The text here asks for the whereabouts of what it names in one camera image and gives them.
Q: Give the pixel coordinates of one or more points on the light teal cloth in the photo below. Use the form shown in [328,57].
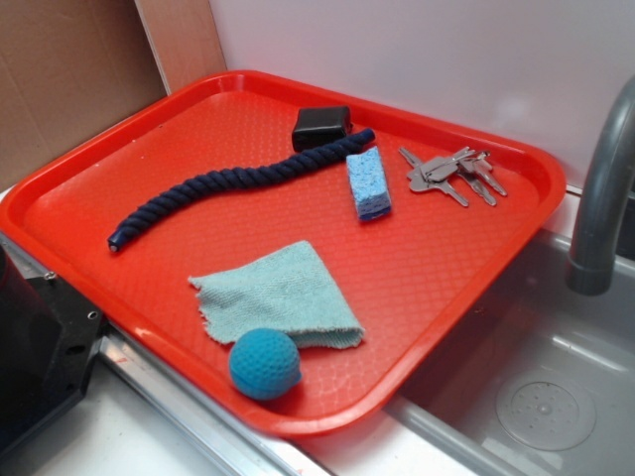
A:
[290,290]

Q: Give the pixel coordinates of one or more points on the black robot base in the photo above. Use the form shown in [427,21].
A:
[50,335]

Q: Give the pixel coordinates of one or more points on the grey faucet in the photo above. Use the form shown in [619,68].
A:
[604,224]

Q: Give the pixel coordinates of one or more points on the red plastic tray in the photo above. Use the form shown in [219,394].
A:
[408,276]

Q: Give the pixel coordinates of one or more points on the grey plastic sink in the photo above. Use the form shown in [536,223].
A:
[534,379]

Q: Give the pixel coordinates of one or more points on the blue sponge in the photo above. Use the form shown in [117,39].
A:
[368,184]

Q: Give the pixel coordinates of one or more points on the brown cardboard panel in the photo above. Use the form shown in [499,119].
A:
[72,69]

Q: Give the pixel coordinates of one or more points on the blue dimpled ball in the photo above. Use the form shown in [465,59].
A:
[264,364]

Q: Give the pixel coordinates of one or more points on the small black box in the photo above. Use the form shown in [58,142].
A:
[317,126]

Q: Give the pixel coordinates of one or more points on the bunch of silver keys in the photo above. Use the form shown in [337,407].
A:
[470,165]

